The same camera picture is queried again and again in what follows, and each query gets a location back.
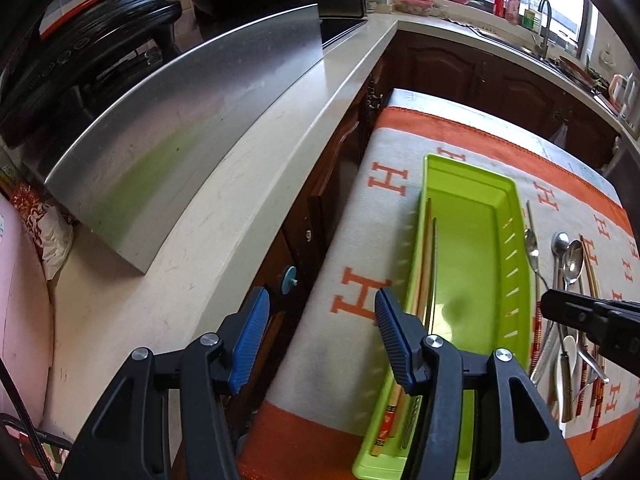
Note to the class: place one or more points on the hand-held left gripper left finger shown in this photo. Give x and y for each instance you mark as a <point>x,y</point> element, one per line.
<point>250,340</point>

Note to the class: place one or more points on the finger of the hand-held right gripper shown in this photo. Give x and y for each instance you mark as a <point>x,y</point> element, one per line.
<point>570,310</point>

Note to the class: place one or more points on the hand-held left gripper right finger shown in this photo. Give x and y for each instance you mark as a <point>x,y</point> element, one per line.
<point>395,340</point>

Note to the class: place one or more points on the white spoon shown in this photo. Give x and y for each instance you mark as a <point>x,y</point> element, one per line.
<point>570,346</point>

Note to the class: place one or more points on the dark wooden chopstick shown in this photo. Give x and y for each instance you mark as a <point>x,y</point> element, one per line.
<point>593,280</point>

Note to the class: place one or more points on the cream chopstick red striped end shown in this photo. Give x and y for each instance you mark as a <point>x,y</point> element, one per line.
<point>537,330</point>
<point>580,400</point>

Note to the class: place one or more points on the green plastic utensil tray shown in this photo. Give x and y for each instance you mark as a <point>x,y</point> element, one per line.
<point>475,260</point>

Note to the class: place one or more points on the blue cabinet knob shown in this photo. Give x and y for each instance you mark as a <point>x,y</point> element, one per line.
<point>288,281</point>

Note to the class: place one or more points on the white kitchen countertop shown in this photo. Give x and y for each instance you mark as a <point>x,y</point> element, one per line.
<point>200,270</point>

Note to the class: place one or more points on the orange white printed blanket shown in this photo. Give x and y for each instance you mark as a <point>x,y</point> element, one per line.
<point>360,220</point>

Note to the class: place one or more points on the hanging plastic bag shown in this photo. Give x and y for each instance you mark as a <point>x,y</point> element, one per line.
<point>560,135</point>

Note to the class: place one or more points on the steel splash guard panel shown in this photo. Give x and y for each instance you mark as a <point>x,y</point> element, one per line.
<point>175,135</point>

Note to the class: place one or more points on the white electric kettle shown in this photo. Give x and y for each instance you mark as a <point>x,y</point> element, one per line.
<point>622,91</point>

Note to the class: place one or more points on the pink rice cooker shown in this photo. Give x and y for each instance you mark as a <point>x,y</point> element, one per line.
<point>20,320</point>

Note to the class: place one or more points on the red patterned bag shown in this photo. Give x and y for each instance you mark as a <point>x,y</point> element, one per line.
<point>40,225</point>

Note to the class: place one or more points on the brown wooden kitchen cabinets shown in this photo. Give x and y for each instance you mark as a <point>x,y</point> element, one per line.
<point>450,70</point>

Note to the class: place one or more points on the steel kitchen sink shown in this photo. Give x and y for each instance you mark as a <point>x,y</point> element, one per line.
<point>515,42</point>

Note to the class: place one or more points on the steel kitchen faucet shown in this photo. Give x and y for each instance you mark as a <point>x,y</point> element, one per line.
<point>542,30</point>

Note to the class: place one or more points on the green dish soap bottle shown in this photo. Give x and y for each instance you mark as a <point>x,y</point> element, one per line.
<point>530,17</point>

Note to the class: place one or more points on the pink bottle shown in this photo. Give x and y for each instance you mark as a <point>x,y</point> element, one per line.
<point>512,5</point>

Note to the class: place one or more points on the black glass stove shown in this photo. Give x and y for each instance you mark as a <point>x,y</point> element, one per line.
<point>340,29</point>

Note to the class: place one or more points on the clear food container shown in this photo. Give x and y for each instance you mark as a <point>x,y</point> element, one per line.
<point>415,6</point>

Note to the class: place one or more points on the black wok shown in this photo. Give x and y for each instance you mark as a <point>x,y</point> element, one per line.
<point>225,5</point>

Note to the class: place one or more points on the black red pressure cooker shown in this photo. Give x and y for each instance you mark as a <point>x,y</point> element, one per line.
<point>75,50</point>

